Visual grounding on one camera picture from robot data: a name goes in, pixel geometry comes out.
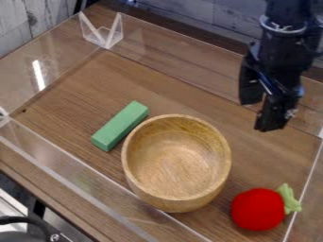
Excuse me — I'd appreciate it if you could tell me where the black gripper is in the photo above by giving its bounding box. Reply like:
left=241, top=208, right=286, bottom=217
left=238, top=14, right=323, bottom=132

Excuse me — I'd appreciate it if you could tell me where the wooden bowl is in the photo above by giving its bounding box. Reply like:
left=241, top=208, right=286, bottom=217
left=121, top=114, right=232, bottom=213

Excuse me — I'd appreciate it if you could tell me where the red plush strawberry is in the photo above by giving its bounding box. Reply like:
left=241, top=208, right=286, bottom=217
left=230, top=183, right=302, bottom=231

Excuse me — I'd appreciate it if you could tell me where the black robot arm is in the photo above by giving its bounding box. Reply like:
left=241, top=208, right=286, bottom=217
left=238, top=0, right=323, bottom=132

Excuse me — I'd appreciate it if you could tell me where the green rectangular block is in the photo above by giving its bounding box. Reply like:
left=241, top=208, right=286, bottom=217
left=90, top=101, right=149, bottom=151

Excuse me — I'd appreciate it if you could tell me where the clear acrylic corner bracket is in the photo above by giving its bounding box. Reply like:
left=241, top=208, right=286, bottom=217
left=78, top=12, right=124, bottom=49

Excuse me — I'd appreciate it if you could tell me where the clear acrylic tray wall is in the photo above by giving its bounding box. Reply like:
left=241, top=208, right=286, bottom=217
left=0, top=109, right=210, bottom=242

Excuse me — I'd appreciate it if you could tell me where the black metal table frame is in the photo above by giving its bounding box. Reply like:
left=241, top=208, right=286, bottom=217
left=26, top=199, right=76, bottom=242

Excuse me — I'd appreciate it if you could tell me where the black cable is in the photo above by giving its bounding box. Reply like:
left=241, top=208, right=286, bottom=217
left=0, top=215, right=45, bottom=242

